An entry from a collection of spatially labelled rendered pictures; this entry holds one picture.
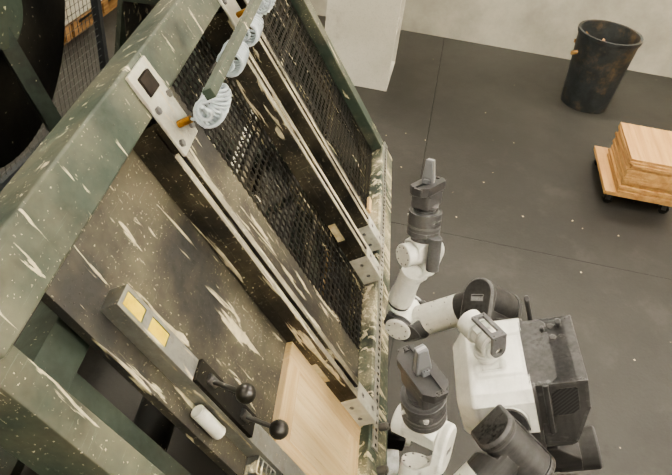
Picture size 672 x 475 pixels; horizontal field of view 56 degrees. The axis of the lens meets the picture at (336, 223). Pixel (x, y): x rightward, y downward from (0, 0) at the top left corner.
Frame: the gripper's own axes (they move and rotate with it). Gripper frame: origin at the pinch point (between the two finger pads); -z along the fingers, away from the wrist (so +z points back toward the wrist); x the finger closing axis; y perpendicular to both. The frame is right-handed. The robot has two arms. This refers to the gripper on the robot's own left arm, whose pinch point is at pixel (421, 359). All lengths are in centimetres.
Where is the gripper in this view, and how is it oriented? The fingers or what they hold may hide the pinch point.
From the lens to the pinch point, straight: 117.1
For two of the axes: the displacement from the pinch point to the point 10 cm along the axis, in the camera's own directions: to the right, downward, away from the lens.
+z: 1.2, 7.5, 6.5
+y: 8.9, -3.7, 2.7
